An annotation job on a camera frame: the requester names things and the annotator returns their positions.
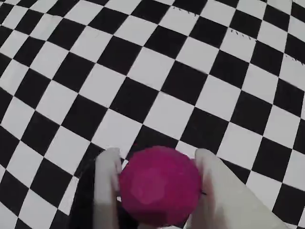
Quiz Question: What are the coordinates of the black-backed white gripper finger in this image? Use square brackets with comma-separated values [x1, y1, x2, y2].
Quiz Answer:
[69, 147, 122, 229]

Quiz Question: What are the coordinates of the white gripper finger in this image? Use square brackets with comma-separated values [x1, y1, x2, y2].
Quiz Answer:
[194, 148, 290, 229]

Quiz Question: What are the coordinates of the pink faceted ball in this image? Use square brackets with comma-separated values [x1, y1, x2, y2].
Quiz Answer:
[119, 146, 203, 227]

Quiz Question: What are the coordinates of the checkerboard printed white paper mat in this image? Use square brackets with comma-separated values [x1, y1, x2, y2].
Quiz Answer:
[0, 0, 305, 229]

